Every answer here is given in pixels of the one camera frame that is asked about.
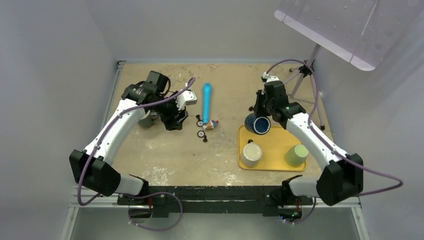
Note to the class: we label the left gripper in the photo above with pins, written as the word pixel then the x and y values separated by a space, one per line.
pixel 171 123

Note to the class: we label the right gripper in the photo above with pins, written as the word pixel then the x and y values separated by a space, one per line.
pixel 259 111

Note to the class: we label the dark blue ceramic mug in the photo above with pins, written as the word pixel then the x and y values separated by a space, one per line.
pixel 259 125

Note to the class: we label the grey teal ceramic mug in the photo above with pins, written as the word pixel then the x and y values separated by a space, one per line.
pixel 148 120

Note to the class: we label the cream white ceramic mug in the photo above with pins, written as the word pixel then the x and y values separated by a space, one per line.
pixel 251 154

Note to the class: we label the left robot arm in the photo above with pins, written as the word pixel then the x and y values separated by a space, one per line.
pixel 92 166

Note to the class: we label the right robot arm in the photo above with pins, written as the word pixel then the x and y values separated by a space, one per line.
pixel 342 174

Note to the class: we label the light green ceramic mug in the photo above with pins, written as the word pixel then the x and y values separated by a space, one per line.
pixel 297 155

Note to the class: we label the yellow plastic tray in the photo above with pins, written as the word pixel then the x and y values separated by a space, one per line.
pixel 274 145

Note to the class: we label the blue toy microphone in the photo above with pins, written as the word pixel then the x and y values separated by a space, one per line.
pixel 207 92

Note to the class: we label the translucent perforated panel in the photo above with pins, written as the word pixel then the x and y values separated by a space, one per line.
pixel 361 32

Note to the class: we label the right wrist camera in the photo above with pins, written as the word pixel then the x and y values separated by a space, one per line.
pixel 266 78

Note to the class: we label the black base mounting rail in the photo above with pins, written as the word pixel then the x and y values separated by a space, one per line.
pixel 267 200

